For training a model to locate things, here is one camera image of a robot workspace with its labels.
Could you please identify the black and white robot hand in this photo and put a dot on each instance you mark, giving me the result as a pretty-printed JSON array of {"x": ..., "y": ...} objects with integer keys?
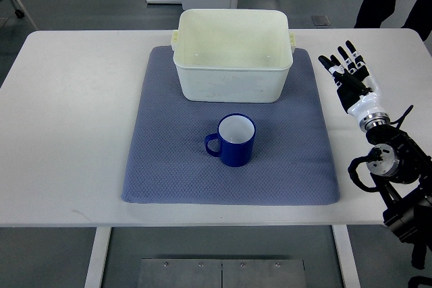
[{"x": 357, "y": 88}]

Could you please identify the blue mug white inside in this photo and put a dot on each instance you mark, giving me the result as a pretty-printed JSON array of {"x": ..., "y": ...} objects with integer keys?
[{"x": 234, "y": 140}]

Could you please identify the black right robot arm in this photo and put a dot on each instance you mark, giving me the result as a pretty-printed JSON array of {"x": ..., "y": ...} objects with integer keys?
[{"x": 400, "y": 171}]

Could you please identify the cream plastic box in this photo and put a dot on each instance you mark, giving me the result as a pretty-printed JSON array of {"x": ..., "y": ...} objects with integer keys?
[{"x": 232, "y": 55}]

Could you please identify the grey floor outlet cover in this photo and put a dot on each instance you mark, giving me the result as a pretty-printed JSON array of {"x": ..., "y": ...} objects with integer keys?
[{"x": 320, "y": 20}]

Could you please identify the person in dark trousers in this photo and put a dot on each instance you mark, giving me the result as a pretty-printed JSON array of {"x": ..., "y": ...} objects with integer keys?
[{"x": 373, "y": 13}]

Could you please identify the blue-grey textured mat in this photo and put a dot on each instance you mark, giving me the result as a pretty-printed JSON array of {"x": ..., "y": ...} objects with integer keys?
[{"x": 291, "y": 162}]

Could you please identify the white table right leg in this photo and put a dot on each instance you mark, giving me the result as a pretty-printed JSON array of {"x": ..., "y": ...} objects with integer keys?
[{"x": 345, "y": 256}]

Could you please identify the white table leg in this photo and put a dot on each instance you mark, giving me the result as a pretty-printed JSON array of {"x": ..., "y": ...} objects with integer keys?
[
  {"x": 345, "y": 256},
  {"x": 98, "y": 257}
]

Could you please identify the metal floor plate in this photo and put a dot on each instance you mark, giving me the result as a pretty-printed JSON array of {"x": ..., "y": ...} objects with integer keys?
[{"x": 221, "y": 273}]

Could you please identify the white table left leg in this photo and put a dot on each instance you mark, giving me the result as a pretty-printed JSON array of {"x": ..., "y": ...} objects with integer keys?
[{"x": 98, "y": 257}]

